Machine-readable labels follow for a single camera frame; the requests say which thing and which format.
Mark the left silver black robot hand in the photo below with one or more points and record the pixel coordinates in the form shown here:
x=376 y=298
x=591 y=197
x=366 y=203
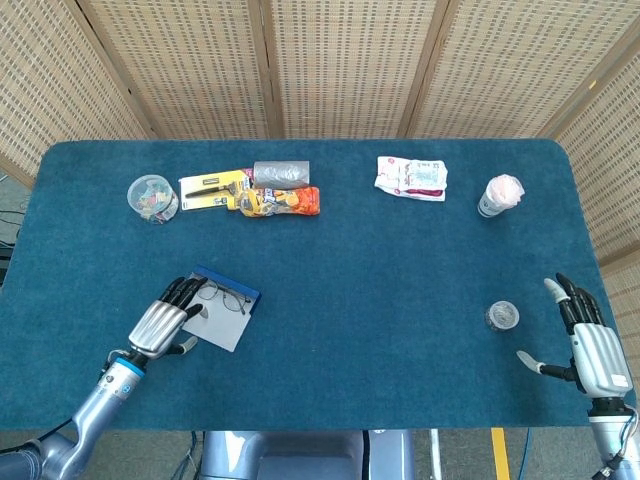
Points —
x=155 y=327

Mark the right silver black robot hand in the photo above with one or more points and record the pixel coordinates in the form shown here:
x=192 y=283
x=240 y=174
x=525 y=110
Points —
x=600 y=360

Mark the grey notebook with blue spine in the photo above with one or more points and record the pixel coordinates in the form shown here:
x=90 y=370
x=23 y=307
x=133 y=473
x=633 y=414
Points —
x=225 y=327

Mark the black-rimmed eyeglasses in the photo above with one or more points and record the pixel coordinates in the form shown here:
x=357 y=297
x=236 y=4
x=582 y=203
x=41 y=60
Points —
x=231 y=302

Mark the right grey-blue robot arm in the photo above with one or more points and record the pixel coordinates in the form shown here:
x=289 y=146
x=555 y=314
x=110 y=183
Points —
x=607 y=440

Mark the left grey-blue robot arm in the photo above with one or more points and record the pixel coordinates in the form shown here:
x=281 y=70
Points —
x=95 y=415

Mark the clear jar of coloured clips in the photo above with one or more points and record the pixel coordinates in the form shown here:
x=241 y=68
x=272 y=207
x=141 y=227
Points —
x=150 y=197

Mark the yellow utility knife package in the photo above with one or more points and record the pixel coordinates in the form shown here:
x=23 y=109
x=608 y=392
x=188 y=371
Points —
x=210 y=192

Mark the orange snack packet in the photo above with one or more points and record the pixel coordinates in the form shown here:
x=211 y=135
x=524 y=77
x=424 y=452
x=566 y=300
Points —
x=280 y=201

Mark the metal table leg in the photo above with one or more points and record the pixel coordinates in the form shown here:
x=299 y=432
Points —
x=436 y=455

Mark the white paper cup blue print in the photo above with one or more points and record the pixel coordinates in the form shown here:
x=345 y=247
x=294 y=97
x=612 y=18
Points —
x=487 y=206

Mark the grey-blue robot torso base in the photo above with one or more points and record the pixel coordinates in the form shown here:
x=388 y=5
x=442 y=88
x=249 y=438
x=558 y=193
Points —
x=300 y=457

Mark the blue table mat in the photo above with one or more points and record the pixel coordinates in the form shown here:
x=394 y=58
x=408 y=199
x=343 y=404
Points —
x=350 y=300

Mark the white magenta snack packet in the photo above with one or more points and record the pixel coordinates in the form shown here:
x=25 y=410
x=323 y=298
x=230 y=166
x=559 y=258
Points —
x=427 y=175

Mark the white snack packet red logo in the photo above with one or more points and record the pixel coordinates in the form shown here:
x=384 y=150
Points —
x=390 y=175

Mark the woven bamboo folding screen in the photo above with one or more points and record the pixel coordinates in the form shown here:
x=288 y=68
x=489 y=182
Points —
x=345 y=65

